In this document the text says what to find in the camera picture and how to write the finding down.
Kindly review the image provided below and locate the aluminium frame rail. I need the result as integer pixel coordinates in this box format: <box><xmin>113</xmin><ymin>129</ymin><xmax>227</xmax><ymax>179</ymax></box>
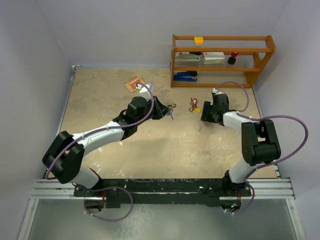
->
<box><xmin>30</xmin><ymin>178</ymin><xmax>296</xmax><ymax>200</ymax></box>

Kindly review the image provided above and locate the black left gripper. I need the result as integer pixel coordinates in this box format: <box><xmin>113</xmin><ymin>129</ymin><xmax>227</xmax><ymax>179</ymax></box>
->
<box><xmin>135</xmin><ymin>96</ymin><xmax>170</xmax><ymax>126</ymax></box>

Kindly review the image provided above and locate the yellow key tag with key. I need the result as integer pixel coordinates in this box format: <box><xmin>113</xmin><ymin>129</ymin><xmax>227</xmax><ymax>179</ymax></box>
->
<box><xmin>194</xmin><ymin>107</ymin><xmax>202</xmax><ymax>113</ymax></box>

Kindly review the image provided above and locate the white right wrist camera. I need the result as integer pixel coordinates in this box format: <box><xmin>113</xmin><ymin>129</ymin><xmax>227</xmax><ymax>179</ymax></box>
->
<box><xmin>211</xmin><ymin>88</ymin><xmax>224</xmax><ymax>95</ymax></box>

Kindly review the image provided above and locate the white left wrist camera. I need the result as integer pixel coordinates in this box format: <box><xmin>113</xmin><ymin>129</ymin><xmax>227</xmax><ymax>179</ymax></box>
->
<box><xmin>136</xmin><ymin>82</ymin><xmax>155</xmax><ymax>101</ymax></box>

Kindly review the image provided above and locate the blue key tag with key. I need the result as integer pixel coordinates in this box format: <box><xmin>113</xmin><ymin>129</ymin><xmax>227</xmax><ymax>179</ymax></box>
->
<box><xmin>168</xmin><ymin>108</ymin><xmax>174</xmax><ymax>120</ymax></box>

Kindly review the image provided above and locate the white stapler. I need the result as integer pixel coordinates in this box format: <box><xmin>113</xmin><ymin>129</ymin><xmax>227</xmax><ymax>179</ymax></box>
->
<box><xmin>175</xmin><ymin>51</ymin><xmax>202</xmax><ymax>62</ymax></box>

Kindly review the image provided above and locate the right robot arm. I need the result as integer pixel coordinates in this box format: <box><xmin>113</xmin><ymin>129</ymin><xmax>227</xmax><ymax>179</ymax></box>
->
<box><xmin>200</xmin><ymin>90</ymin><xmax>281</xmax><ymax>196</ymax></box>

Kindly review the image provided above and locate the yellow-lidded container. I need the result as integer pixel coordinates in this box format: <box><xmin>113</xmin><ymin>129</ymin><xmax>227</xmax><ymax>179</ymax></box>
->
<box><xmin>193</xmin><ymin>36</ymin><xmax>204</xmax><ymax>47</ymax></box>

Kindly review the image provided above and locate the blue stapler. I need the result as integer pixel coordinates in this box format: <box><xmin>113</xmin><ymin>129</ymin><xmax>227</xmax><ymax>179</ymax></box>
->
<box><xmin>173</xmin><ymin>70</ymin><xmax>198</xmax><ymax>82</ymax></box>

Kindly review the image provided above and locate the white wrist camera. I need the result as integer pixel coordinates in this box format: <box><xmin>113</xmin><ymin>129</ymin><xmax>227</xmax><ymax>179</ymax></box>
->
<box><xmin>211</xmin><ymin>88</ymin><xmax>224</xmax><ymax>95</ymax></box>
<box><xmin>136</xmin><ymin>82</ymin><xmax>155</xmax><ymax>101</ymax></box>

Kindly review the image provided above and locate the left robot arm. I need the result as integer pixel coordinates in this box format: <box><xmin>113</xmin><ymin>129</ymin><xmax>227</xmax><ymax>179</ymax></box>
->
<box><xmin>42</xmin><ymin>96</ymin><xmax>171</xmax><ymax>196</ymax></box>

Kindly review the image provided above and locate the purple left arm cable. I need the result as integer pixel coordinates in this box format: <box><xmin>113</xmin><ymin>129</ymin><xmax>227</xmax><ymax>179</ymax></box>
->
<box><xmin>44</xmin><ymin>81</ymin><xmax>155</xmax><ymax>222</ymax></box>

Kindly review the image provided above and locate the red S-shaped carabiner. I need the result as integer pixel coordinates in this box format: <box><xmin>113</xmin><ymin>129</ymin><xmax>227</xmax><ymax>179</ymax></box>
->
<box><xmin>189</xmin><ymin>103</ymin><xmax>197</xmax><ymax>112</ymax></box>

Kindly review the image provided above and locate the white and red box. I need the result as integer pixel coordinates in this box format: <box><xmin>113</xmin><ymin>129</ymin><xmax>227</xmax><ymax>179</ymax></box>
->
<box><xmin>202</xmin><ymin>52</ymin><xmax>225</xmax><ymax>65</ymax></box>

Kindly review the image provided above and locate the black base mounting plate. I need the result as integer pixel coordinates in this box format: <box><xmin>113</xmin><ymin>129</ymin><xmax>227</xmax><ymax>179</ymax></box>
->
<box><xmin>74</xmin><ymin>177</ymin><xmax>251</xmax><ymax>209</ymax></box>

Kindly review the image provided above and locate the orange spiral notebook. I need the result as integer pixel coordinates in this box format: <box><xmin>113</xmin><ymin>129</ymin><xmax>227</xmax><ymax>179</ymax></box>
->
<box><xmin>124</xmin><ymin>76</ymin><xmax>145</xmax><ymax>93</ymax></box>

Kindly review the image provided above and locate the red and black stamp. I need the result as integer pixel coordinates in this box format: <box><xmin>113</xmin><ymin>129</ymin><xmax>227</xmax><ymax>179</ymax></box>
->
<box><xmin>227</xmin><ymin>52</ymin><xmax>239</xmax><ymax>65</ymax></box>

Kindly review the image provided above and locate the wooden shelf rack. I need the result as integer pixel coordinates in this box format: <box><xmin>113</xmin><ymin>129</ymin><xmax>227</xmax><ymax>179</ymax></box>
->
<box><xmin>170</xmin><ymin>35</ymin><xmax>276</xmax><ymax>88</ymax></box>

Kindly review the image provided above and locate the red key tag with key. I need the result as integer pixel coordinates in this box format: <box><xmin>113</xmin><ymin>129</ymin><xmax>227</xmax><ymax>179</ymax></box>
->
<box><xmin>190</xmin><ymin>98</ymin><xmax>199</xmax><ymax>108</ymax></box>

